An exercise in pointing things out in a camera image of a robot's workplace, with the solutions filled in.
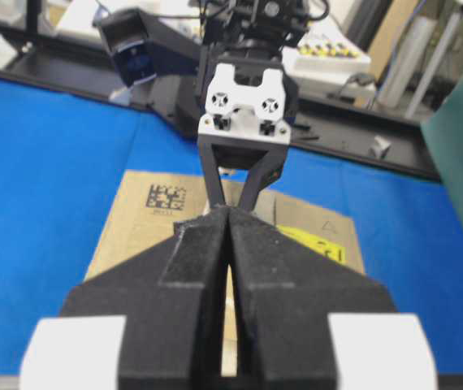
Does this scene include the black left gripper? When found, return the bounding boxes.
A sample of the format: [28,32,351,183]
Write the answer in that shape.
[197,57,298,211]

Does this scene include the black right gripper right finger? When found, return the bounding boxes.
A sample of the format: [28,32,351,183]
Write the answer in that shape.
[228,208,397,389]

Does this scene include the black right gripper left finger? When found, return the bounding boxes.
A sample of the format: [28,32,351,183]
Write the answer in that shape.
[59,207,229,389]

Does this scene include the brown cardboard box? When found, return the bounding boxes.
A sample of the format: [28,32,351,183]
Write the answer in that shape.
[84,171,364,379]

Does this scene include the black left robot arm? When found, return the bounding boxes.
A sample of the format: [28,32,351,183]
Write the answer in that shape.
[196,1,312,211]

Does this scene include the white box with yellow parts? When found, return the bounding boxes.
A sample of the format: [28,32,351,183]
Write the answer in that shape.
[283,19,376,100]

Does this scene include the small white block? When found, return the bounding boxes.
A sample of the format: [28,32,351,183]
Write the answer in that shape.
[370,136,392,159]

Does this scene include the blue table cloth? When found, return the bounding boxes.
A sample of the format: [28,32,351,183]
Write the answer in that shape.
[0,81,463,375]

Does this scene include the black table frame rail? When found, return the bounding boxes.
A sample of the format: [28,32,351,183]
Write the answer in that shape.
[0,63,440,182]

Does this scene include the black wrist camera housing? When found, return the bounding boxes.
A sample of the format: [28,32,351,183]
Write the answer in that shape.
[96,7,202,92]

